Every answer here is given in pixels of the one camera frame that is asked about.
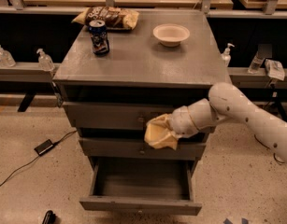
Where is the grey drawer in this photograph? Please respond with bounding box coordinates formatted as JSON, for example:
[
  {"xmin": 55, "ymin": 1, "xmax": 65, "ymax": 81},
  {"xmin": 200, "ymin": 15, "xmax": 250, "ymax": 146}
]
[
  {"xmin": 79, "ymin": 138, "xmax": 206, "ymax": 161},
  {"xmin": 63, "ymin": 102, "xmax": 175, "ymax": 131}
]

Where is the dark soda can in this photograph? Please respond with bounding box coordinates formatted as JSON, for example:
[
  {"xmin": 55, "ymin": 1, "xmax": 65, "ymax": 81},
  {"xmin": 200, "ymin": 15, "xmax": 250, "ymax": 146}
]
[{"xmin": 89, "ymin": 20, "xmax": 109, "ymax": 56}]

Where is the black cable on right floor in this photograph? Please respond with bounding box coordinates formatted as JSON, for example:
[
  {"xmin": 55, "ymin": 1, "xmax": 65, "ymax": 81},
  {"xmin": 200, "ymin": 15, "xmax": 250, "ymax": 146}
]
[{"xmin": 253, "ymin": 133, "xmax": 287, "ymax": 166}]

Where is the black adapter cable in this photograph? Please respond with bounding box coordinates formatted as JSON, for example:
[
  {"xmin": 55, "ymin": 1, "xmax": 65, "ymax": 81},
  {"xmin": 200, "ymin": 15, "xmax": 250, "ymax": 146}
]
[{"xmin": 0, "ymin": 130, "xmax": 78, "ymax": 192}]

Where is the clear pump bottle far left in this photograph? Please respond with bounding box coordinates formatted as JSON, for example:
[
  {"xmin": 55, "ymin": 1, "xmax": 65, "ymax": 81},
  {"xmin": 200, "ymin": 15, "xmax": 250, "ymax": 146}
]
[{"xmin": 0, "ymin": 46, "xmax": 16, "ymax": 67}]

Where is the clear pump bottle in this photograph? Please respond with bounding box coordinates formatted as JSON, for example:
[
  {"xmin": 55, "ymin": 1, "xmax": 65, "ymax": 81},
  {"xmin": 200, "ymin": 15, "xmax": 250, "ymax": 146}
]
[
  {"xmin": 36, "ymin": 49, "xmax": 55, "ymax": 72},
  {"xmin": 0, "ymin": 46, "xmax": 16, "ymax": 67},
  {"xmin": 221, "ymin": 43, "xmax": 234, "ymax": 66}
]

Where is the grey top drawer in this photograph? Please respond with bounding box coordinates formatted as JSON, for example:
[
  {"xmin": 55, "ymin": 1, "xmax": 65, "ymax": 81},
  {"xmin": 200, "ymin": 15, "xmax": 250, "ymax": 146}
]
[{"xmin": 63, "ymin": 102, "xmax": 175, "ymax": 131}]

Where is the grey metal shelf rail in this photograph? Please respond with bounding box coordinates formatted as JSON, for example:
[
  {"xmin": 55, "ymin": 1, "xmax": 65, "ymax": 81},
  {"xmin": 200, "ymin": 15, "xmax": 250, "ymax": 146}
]
[{"xmin": 0, "ymin": 62, "xmax": 52, "ymax": 83}]

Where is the white paper bowl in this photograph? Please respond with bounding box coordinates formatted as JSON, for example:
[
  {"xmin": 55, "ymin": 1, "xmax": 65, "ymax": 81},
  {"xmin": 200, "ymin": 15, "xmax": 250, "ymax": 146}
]
[{"xmin": 153, "ymin": 23, "xmax": 190, "ymax": 48}]

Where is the open bottom drawer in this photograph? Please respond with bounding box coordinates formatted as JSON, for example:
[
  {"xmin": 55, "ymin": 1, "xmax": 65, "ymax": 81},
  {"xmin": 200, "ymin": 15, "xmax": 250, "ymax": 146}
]
[{"xmin": 79, "ymin": 158, "xmax": 202, "ymax": 216}]

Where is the clear plastic bottle right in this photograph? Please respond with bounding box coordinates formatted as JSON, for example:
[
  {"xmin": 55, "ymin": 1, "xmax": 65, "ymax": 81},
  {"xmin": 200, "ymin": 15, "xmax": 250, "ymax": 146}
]
[{"xmin": 248, "ymin": 56, "xmax": 264, "ymax": 74}]

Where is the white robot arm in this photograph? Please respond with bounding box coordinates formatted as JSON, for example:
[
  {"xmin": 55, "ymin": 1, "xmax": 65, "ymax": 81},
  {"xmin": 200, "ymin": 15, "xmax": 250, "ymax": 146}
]
[{"xmin": 168, "ymin": 82, "xmax": 287, "ymax": 164}]

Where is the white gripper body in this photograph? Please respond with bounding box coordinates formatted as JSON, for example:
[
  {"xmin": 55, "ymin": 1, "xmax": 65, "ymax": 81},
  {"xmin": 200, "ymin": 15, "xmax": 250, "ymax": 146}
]
[{"xmin": 169, "ymin": 99, "xmax": 219, "ymax": 138}]

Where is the yellow sponge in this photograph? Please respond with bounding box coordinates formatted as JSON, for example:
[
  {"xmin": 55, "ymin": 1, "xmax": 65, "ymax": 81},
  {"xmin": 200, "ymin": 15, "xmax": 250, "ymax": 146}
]
[{"xmin": 144, "ymin": 114, "xmax": 179, "ymax": 150}]

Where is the black object on floor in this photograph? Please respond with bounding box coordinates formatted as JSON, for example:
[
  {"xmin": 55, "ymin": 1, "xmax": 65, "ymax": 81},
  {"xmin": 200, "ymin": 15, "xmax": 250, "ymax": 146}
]
[{"xmin": 42, "ymin": 210, "xmax": 56, "ymax": 224}]

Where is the brown chip bag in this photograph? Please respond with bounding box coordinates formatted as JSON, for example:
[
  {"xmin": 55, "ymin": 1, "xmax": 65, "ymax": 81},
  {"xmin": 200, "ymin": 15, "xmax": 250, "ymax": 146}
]
[{"xmin": 73, "ymin": 7, "xmax": 139, "ymax": 31}]

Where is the clear pump bottle right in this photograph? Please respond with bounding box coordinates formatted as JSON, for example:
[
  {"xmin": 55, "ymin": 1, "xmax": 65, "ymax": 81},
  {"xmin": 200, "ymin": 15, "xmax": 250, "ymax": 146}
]
[{"xmin": 221, "ymin": 43, "xmax": 234, "ymax": 66}]

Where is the grey middle drawer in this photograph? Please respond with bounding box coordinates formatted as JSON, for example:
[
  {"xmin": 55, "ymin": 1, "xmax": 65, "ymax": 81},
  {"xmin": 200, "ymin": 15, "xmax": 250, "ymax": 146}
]
[{"xmin": 79, "ymin": 138, "xmax": 206, "ymax": 161}]

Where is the black power adapter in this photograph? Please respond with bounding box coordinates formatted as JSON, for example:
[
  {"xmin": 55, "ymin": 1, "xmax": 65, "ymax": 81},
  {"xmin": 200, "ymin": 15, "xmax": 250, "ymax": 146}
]
[{"xmin": 34, "ymin": 139, "xmax": 53, "ymax": 156}]

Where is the grey wooden drawer cabinet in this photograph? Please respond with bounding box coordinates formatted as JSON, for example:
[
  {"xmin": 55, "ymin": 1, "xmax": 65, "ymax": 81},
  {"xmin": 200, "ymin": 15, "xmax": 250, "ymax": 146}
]
[{"xmin": 52, "ymin": 8, "xmax": 234, "ymax": 217}]

